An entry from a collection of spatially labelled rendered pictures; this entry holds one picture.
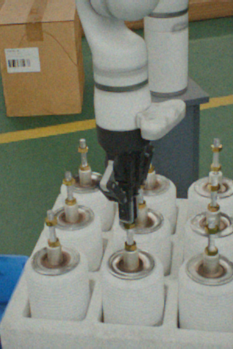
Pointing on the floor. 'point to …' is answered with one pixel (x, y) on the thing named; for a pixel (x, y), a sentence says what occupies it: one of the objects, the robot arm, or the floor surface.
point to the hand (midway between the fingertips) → (128, 208)
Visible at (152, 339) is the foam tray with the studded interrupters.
